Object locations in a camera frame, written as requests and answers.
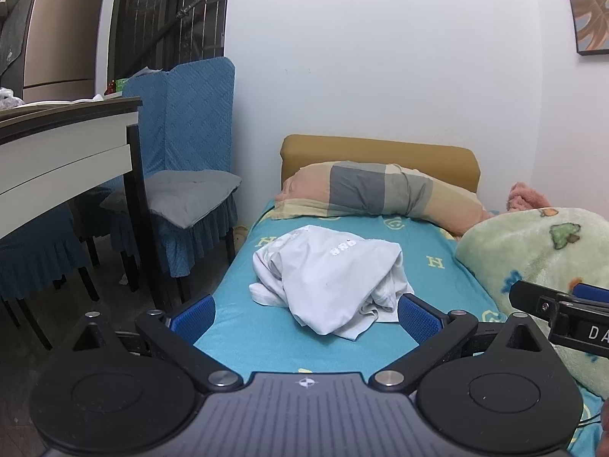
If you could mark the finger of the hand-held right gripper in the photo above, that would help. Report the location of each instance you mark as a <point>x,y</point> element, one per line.
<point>533,299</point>
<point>592,293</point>

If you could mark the pink fluffy cloth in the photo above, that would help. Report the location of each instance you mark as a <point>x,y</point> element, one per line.
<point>523,197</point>

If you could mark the teal printed bed sheet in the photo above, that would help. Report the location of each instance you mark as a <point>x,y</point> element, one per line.
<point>266,342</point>

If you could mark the tan padded headboard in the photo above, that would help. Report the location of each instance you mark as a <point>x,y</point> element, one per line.
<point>380,150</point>

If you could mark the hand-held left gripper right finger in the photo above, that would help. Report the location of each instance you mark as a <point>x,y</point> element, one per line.
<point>419,320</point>

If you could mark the white plastic bag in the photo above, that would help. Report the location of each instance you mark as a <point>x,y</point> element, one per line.
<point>6,99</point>

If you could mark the checked pillow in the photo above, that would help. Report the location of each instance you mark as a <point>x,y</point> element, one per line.
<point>361,190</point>

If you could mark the framed leaf wall picture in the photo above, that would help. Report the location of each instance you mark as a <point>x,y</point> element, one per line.
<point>590,4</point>

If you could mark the blue covered chair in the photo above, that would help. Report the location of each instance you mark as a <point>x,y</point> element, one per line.
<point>33,252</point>
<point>195,114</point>

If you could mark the white garment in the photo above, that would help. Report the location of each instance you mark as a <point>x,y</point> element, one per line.
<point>328,276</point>

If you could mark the grey cloth cover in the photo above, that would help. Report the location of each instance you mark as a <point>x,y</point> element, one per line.
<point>12,28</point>

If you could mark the dark window grille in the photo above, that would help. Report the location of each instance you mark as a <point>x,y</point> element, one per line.
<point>161,9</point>

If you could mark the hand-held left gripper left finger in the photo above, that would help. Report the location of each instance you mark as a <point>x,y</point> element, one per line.
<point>192,320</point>

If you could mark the grey seat cushion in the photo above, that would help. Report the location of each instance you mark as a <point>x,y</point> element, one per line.
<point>185,195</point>

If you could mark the white table with dark legs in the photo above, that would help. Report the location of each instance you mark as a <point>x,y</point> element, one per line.
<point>57,152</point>

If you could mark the green fleece printed blanket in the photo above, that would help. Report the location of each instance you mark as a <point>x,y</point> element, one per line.
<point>533,257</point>

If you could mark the tan refrigerator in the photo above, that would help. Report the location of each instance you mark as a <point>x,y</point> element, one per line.
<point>62,33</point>

